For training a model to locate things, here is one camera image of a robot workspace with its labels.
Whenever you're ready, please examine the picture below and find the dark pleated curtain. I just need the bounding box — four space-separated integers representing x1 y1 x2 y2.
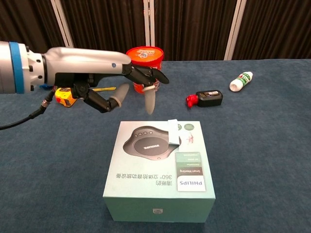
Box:
0 0 311 61

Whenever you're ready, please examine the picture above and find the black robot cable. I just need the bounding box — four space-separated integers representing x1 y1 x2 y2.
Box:
0 90 57 131

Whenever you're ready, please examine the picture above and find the white bottle green label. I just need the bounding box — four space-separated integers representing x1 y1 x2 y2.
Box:
229 71 254 93

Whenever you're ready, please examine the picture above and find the light green Philips speaker box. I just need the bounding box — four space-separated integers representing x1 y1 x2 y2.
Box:
102 120 216 223

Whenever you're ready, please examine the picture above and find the red instant noodle cup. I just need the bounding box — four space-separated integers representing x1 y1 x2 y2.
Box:
125 46 165 94

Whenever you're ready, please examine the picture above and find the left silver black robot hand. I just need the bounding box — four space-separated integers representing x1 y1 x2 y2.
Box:
42 47 170 115

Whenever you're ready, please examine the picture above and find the blue velvet table cloth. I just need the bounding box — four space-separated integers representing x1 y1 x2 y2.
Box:
0 59 311 233

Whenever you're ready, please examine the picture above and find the black ink bottle red cap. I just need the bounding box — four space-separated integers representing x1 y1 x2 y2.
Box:
186 90 224 110

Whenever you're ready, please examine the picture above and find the yellow tape measure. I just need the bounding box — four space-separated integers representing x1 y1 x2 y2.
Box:
54 86 117 108

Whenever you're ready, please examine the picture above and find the white frame post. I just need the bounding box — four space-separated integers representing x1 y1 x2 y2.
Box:
50 0 75 49
223 0 248 61
143 0 156 48

